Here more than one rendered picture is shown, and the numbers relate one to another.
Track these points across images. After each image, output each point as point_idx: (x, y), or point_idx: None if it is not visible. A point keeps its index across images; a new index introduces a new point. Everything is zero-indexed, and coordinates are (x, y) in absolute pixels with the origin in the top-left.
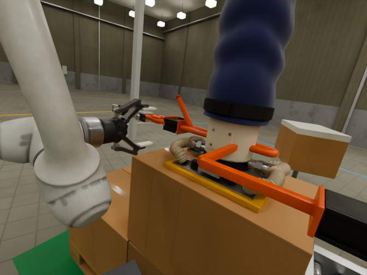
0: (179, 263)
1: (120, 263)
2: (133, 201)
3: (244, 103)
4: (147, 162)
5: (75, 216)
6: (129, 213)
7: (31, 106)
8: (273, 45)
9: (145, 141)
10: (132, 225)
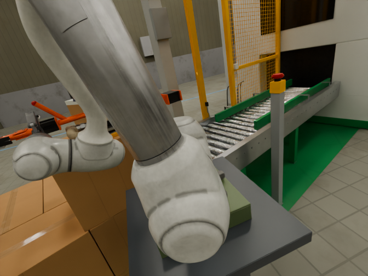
0: (133, 185)
1: (93, 257)
2: (74, 197)
3: None
4: None
5: (123, 150)
6: (75, 212)
7: (94, 103)
8: None
9: None
10: (85, 214)
